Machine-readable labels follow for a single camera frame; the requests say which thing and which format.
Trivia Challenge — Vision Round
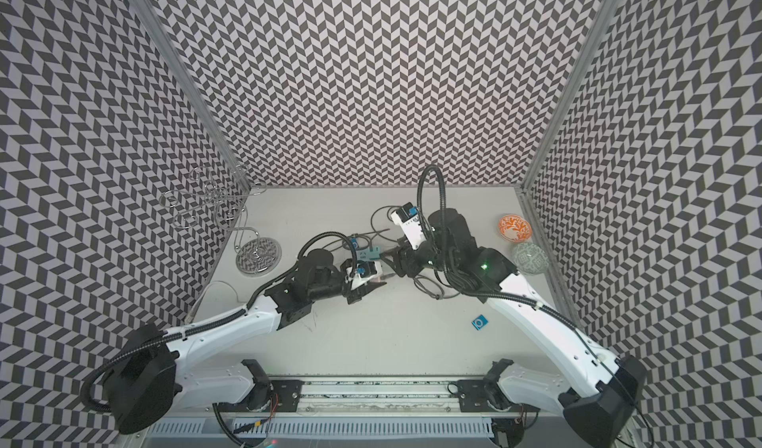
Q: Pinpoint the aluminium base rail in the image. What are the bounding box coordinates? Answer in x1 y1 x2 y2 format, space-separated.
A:
118 375 638 448

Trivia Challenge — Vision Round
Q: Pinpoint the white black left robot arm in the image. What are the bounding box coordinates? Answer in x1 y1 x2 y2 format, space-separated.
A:
79 232 382 434

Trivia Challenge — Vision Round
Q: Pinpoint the teal usb charger plug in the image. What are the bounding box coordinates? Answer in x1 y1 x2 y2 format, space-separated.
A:
363 246 382 261

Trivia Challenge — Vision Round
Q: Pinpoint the green patterned bowl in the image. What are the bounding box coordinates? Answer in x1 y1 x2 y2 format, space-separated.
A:
511 242 550 275

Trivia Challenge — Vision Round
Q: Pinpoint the thin white power strip cord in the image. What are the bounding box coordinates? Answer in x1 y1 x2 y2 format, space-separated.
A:
189 279 242 321

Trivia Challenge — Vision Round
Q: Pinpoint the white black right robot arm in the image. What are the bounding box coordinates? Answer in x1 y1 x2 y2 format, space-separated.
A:
381 164 647 447

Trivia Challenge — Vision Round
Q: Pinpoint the orange patterned bowl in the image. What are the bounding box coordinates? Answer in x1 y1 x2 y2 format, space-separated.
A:
498 214 533 244

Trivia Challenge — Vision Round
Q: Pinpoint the chrome wire jewelry stand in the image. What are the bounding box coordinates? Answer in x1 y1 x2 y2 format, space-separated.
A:
158 163 280 275

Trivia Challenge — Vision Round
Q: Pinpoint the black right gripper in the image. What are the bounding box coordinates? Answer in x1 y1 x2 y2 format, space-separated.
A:
379 230 458 279

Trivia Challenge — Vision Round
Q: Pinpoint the grey usb cable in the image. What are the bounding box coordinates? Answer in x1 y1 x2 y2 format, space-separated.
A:
323 232 376 259
370 205 406 238
380 256 462 301

